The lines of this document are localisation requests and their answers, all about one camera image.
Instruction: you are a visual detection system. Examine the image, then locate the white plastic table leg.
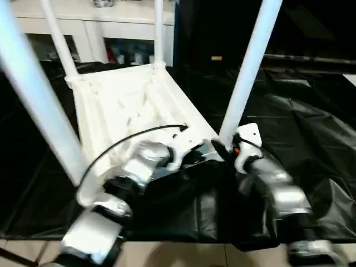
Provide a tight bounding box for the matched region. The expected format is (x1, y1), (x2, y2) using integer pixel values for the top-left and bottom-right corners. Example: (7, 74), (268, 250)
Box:
(217, 0), (284, 147)
(154, 0), (167, 71)
(39, 0), (81, 82)
(0, 0), (88, 188)

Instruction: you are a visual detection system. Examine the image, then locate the white plastic table top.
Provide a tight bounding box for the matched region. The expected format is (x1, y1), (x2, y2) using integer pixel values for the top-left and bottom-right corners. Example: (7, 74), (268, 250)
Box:
(65, 62), (224, 207)

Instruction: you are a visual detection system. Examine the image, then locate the black mat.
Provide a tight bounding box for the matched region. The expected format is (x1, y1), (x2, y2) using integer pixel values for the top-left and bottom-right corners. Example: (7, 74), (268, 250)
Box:
(0, 58), (356, 248)

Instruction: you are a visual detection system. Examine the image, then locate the black metal bar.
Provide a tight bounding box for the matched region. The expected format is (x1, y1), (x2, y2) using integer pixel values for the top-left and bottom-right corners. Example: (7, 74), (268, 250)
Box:
(261, 52), (356, 68)

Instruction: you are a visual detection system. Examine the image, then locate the white cabinet with glass doors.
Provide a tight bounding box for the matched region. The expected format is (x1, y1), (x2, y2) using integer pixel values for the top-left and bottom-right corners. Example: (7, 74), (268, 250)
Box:
(10, 0), (177, 66)

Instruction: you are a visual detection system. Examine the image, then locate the black metal stand leg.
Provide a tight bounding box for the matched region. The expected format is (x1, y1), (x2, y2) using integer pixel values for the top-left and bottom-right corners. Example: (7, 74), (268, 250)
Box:
(0, 247), (29, 266)

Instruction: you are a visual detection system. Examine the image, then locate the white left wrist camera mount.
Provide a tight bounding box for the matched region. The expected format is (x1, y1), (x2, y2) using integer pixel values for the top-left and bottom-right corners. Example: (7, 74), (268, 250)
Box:
(169, 128), (205, 169)

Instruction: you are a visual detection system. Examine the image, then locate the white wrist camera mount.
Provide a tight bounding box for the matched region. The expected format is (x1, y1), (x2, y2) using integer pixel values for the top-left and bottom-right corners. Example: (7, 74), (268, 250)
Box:
(169, 128), (205, 169)
(233, 123), (263, 174)

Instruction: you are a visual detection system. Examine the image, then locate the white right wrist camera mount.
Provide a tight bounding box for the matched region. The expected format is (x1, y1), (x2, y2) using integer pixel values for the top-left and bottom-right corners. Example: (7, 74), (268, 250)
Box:
(233, 123), (263, 174)

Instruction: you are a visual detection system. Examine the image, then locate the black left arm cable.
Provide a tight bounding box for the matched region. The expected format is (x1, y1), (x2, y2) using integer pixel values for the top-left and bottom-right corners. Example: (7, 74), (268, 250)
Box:
(77, 123), (189, 194)

